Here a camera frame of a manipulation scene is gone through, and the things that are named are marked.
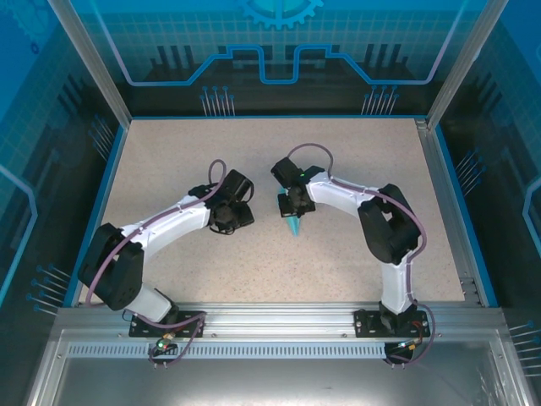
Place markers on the aluminium side rail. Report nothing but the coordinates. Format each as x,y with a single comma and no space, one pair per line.
437,169

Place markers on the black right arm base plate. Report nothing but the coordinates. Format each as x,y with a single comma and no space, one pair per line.
364,327

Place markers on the sheet metal tray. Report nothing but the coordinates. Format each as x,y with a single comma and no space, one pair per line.
274,380

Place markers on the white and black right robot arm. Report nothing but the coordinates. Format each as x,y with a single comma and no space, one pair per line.
338,196

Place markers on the aluminium frame post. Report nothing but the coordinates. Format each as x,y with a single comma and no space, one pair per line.
461,63
94,63

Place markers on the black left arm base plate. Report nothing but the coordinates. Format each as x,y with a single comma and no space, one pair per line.
137,330

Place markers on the light blue cloth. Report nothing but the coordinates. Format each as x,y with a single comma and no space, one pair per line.
294,224

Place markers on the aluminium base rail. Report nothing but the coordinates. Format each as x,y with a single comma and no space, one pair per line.
274,321

